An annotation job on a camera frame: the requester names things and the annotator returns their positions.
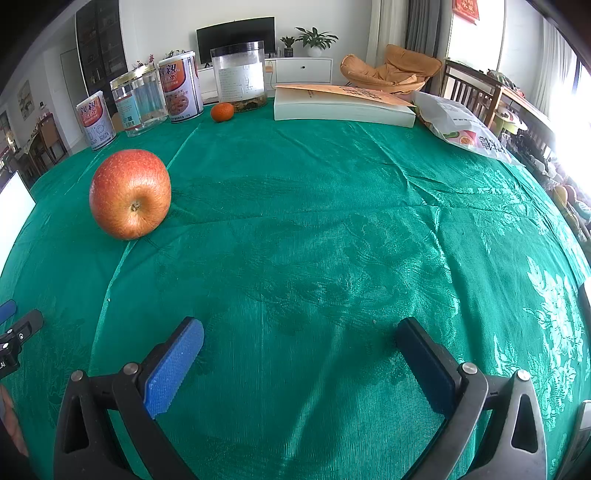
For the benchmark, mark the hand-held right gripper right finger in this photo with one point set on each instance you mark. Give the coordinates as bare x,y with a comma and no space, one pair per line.
427,367

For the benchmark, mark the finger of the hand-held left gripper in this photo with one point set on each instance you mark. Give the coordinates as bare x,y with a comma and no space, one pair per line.
25,325
7,310

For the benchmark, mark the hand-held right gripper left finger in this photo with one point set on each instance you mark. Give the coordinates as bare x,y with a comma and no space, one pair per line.
173,369

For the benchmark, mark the person's left forearm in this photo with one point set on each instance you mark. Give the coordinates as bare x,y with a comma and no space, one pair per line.
11,424

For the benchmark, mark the red apple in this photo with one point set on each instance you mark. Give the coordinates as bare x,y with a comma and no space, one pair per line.
130,194

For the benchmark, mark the wide metal tray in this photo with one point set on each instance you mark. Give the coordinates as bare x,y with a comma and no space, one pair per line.
579,438

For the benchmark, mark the green patterned tablecloth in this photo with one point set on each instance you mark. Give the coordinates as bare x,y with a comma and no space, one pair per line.
323,230

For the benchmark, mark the small red label can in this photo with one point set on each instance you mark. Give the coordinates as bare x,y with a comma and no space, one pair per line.
96,122

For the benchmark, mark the pile of colourful toys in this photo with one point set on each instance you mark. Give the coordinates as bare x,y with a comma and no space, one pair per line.
570,203

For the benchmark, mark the white snack bag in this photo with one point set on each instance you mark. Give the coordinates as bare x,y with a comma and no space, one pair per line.
466,127

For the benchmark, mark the glass jar with gold lid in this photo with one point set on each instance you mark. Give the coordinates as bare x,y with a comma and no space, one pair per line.
138,104

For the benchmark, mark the small orange tangerine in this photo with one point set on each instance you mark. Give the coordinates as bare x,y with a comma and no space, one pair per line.
222,112

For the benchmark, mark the thick white book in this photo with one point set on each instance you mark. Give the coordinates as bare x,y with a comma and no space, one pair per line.
341,110

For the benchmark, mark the wooden side table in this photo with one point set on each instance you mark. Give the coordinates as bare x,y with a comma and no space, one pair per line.
521,110

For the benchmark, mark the dark wooden chair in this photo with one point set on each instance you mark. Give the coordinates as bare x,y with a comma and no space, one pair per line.
468,94

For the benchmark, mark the large red label can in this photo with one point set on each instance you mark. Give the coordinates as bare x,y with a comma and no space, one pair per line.
181,90

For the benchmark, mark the black display cabinet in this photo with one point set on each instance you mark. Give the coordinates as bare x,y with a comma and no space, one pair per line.
101,46

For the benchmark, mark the orange cushioned chair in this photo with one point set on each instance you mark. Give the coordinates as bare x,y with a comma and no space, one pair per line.
392,69

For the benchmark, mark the clear plastic container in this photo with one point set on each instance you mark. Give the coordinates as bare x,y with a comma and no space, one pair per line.
239,76

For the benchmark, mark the white television cabinet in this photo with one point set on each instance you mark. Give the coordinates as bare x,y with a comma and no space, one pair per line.
302,69

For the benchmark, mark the black television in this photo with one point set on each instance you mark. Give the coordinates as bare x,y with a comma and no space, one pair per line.
235,37

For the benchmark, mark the grey and white curtain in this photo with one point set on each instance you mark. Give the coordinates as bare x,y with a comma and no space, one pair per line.
406,27

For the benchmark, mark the small green potted plant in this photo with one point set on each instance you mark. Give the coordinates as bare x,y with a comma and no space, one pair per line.
288,46

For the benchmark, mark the large green potted plant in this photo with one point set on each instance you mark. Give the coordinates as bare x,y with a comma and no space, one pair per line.
316,39

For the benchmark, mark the framed wall picture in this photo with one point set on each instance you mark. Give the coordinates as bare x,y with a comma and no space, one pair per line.
26,100

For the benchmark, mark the red wall hanging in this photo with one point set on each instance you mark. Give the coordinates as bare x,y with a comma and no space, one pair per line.
465,9

